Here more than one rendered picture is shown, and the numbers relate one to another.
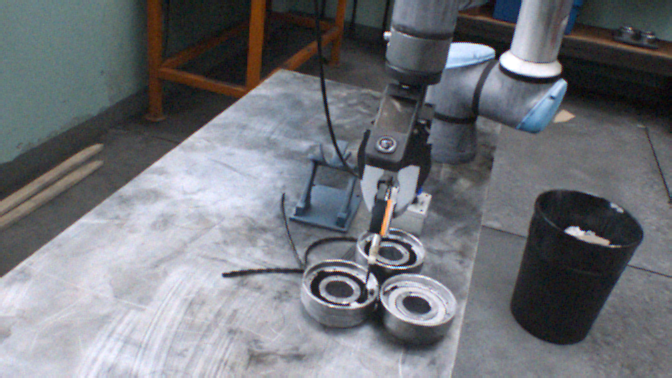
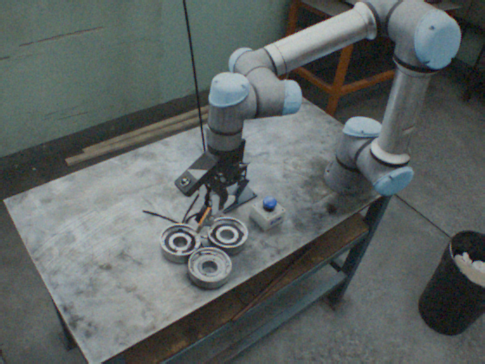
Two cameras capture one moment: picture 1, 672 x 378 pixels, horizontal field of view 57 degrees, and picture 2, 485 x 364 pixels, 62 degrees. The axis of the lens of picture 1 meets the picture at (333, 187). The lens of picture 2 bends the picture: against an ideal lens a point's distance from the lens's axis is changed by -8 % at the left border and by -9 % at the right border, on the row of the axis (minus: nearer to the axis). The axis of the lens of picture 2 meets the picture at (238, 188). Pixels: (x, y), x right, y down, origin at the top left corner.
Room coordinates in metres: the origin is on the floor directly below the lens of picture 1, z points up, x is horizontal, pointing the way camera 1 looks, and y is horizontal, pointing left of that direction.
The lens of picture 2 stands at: (0.13, -0.52, 1.70)
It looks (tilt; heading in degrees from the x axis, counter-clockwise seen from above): 42 degrees down; 32
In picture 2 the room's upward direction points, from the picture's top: 9 degrees clockwise
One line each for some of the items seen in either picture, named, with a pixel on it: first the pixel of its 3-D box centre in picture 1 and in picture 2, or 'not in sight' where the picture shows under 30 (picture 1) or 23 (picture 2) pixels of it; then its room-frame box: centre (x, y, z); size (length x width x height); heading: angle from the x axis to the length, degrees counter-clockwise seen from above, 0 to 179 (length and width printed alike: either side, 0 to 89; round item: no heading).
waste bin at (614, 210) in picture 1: (567, 268); (462, 287); (1.72, -0.82, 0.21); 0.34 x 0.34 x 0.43
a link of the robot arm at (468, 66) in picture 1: (462, 77); (361, 141); (1.24, -0.23, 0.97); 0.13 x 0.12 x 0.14; 59
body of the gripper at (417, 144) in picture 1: (406, 108); (223, 162); (0.75, -0.08, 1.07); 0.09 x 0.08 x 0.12; 169
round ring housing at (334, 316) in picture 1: (338, 293); (180, 243); (0.67, -0.03, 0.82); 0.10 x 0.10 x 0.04
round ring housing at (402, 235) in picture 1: (389, 257); (227, 237); (0.78, -0.10, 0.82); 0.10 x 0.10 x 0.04
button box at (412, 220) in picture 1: (406, 207); (268, 211); (0.93, -0.13, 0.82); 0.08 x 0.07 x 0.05; 167
